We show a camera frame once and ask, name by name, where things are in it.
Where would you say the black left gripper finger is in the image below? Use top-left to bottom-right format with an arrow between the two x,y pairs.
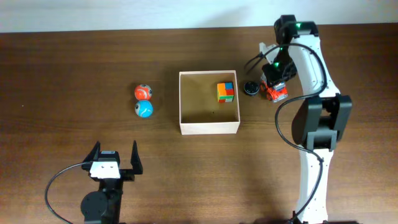
83,141 -> 101,162
131,140 -> 143,175

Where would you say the red grey toy fire truck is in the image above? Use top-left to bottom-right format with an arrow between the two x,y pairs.
261,81 -> 288,103

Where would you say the small black round container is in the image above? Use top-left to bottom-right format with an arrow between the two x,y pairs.
243,81 -> 259,96

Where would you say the blue grey toy ball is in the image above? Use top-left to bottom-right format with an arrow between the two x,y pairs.
134,100 -> 154,118

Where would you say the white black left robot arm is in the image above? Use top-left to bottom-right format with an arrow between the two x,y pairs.
80,142 -> 143,224

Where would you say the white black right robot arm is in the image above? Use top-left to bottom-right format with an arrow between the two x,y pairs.
261,15 -> 353,223

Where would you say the multicoloured puzzle cube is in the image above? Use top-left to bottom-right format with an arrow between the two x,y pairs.
217,82 -> 234,103

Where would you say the pink grey toy ball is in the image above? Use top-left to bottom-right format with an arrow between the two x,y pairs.
134,84 -> 152,100

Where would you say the pink cardboard box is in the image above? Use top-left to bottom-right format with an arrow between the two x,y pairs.
179,70 -> 241,135

